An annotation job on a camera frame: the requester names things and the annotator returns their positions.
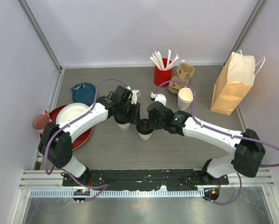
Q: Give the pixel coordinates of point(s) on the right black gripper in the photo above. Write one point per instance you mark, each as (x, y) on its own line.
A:
(154, 125)

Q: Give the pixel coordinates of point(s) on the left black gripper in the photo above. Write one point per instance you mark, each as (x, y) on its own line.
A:
(135, 115)

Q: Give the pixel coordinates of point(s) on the black lid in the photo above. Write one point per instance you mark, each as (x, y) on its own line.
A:
(143, 127)
(121, 120)

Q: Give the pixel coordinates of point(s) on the white paper cup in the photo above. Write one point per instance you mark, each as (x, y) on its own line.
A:
(145, 136)
(123, 126)

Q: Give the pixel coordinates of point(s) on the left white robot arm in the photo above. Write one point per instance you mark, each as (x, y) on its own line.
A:
(57, 139)

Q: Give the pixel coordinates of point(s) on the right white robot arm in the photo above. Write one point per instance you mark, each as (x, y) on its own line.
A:
(245, 153)

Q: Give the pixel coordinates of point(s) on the stack of white paper cups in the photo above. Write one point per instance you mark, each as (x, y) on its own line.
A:
(185, 97)

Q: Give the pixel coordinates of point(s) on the blue cloth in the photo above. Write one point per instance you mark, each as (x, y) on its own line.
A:
(83, 93)

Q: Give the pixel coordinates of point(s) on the red straw holder cup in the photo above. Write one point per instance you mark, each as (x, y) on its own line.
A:
(161, 76)

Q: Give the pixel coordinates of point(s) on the white paper plate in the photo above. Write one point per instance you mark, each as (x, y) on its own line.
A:
(70, 111)

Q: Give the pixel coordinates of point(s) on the red round plate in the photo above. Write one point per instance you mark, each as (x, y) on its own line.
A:
(81, 139)

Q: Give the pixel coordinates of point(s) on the brown cardboard cup carrier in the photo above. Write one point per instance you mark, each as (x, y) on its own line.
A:
(183, 73)

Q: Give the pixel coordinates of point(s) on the white wrapped straws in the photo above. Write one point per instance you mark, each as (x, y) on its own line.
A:
(165, 64)

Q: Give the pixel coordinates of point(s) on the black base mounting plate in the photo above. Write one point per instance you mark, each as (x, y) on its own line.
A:
(149, 180)

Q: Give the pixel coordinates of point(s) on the pink plastic cup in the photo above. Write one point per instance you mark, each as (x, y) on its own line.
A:
(41, 120)

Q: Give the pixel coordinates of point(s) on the brown paper bag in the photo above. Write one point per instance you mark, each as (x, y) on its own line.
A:
(234, 82)

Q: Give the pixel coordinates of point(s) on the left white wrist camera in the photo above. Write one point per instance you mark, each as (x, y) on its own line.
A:
(135, 94)

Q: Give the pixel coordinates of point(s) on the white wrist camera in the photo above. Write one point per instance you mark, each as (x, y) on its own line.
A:
(158, 98)
(135, 94)

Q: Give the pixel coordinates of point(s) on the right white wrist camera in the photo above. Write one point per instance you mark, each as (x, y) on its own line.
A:
(158, 98)

